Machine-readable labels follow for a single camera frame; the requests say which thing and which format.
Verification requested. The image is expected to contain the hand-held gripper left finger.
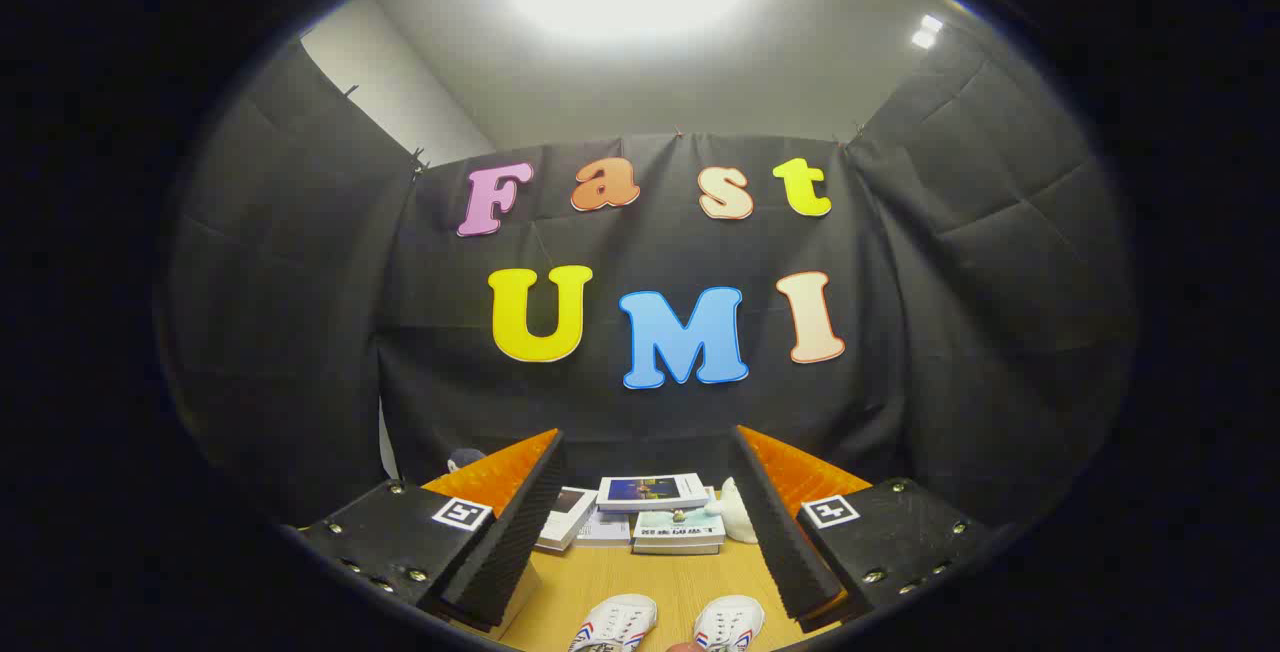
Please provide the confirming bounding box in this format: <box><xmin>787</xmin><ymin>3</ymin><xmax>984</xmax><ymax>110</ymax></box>
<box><xmin>300</xmin><ymin>429</ymin><xmax>567</xmax><ymax>633</ymax></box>

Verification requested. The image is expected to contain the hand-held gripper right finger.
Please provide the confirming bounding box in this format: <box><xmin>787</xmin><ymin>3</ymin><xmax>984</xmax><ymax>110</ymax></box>
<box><xmin>733</xmin><ymin>424</ymin><xmax>991</xmax><ymax>633</ymax></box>

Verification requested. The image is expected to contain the white canvas shoe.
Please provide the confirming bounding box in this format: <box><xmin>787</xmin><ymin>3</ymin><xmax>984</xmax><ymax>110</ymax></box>
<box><xmin>568</xmin><ymin>594</ymin><xmax>659</xmax><ymax>652</ymax></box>
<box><xmin>693</xmin><ymin>595</ymin><xmax>766</xmax><ymax>652</ymax></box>

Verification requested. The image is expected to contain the white duck plush toy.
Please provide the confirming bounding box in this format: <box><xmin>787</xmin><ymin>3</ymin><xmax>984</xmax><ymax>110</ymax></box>
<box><xmin>718</xmin><ymin>477</ymin><xmax>761</xmax><ymax>544</ymax></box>

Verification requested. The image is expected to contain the white book with dark portrait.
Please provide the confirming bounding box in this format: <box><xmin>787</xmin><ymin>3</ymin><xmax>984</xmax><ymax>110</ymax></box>
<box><xmin>535</xmin><ymin>487</ymin><xmax>599</xmax><ymax>553</ymax></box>

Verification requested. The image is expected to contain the thin white paper book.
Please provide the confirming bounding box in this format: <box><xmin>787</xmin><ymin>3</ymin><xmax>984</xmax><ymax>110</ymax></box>
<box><xmin>576</xmin><ymin>507</ymin><xmax>633</xmax><ymax>547</ymax></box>

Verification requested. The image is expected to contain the book with teal cover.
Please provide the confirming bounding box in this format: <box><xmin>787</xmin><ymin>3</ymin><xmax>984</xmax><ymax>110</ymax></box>
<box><xmin>632</xmin><ymin>510</ymin><xmax>727</xmax><ymax>545</ymax></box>

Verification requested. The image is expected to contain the white book with blue picture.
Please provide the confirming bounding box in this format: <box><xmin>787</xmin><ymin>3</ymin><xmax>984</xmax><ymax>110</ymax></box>
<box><xmin>597</xmin><ymin>473</ymin><xmax>711</xmax><ymax>514</ymax></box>

